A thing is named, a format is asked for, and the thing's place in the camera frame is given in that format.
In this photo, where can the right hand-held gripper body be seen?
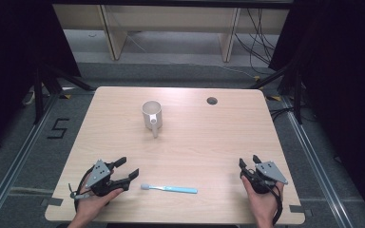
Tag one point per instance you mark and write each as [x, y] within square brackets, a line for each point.
[267, 172]

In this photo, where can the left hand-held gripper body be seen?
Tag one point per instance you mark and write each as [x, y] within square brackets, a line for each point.
[99, 172]

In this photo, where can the blue toothbrush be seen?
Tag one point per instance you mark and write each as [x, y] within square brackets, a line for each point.
[171, 188]

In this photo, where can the white cup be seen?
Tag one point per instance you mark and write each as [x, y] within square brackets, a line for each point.
[152, 115]

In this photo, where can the person's left hand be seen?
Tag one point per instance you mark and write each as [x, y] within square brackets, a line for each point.
[95, 202]

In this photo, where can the person's right hand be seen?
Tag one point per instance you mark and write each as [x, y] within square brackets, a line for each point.
[261, 204]

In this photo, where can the grey tape patch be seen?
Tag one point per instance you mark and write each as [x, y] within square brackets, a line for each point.
[297, 209]
[52, 201]

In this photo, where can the yellow black tape piece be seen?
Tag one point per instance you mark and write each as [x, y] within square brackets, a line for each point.
[66, 96]
[274, 98]
[256, 78]

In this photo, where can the black metal stand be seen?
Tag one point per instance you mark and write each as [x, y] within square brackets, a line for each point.
[297, 95]
[38, 95]

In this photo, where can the black curtain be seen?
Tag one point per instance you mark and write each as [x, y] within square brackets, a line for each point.
[345, 79]
[12, 63]

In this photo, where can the light wooden shelf unit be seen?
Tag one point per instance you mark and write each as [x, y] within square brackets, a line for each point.
[171, 17]

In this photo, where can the metal floor rail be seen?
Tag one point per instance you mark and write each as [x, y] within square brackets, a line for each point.
[15, 161]
[316, 167]

